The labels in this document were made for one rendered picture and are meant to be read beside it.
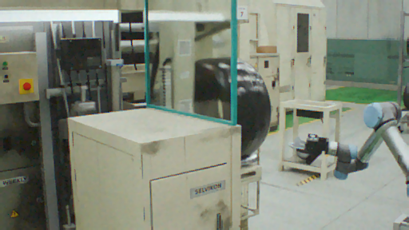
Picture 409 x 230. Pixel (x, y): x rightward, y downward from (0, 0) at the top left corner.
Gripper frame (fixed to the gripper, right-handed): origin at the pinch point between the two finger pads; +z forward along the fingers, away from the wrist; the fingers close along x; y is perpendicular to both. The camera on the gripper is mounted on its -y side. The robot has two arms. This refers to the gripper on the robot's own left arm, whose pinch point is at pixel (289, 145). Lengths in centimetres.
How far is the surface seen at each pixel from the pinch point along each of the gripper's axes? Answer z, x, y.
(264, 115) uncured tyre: 15.2, 5.0, 18.9
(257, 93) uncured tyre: 20.3, 2.0, 29.2
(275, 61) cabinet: 26, -487, -166
